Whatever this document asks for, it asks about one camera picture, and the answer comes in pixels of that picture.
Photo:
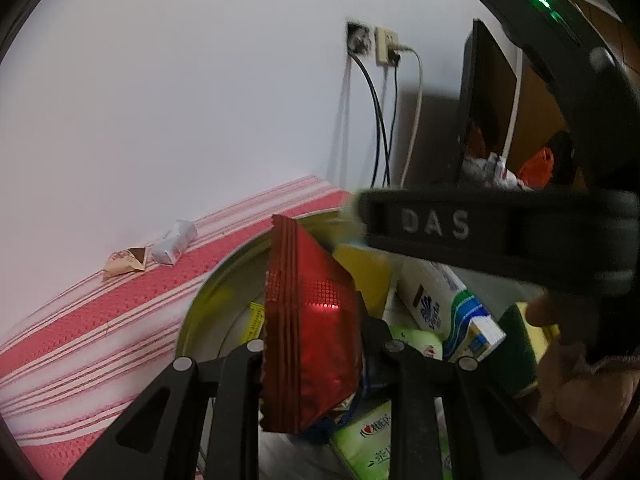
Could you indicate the person's right hand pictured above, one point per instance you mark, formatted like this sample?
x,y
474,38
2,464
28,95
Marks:
x,y
544,312

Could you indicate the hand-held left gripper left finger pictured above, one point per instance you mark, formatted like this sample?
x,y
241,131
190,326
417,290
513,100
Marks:
x,y
245,375

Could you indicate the round metal tin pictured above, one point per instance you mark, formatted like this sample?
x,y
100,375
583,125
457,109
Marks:
x,y
220,290

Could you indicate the red snack packet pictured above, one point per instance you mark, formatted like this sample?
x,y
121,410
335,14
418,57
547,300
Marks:
x,y
310,350

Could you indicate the white blue tissue pack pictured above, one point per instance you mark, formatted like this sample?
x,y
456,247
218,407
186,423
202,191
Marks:
x,y
445,305

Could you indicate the brown snack wrapper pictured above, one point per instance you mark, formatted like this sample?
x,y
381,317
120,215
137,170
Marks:
x,y
125,262

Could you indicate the wooden door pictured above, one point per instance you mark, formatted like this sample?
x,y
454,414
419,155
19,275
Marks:
x,y
540,120

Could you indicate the plain yellow sponge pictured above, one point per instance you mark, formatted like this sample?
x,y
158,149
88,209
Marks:
x,y
362,275

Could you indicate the black wall socket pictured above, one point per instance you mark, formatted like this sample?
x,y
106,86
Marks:
x,y
360,37

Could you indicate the green snack packet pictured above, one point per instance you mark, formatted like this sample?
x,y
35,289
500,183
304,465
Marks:
x,y
417,342

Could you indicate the green tissue pack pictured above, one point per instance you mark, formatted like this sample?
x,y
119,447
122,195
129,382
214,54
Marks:
x,y
365,440

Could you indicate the cream wall socket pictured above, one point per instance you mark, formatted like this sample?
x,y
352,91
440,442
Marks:
x,y
386,45

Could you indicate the black flat screen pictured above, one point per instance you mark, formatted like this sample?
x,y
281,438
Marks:
x,y
487,95

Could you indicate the colourful snack wrapper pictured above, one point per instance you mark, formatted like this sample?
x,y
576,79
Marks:
x,y
325,422

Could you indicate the small white wrapper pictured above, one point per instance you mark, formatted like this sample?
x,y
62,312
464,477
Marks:
x,y
172,242

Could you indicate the white plastic packet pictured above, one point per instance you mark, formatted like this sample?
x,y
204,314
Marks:
x,y
295,455

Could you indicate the orange plastic bag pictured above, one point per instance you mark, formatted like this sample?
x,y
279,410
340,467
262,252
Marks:
x,y
537,166

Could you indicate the crumpled white plastic bag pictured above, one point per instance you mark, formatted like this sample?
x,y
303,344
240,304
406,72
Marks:
x,y
492,170

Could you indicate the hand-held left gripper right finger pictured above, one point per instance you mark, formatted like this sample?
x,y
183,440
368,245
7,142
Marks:
x,y
381,360

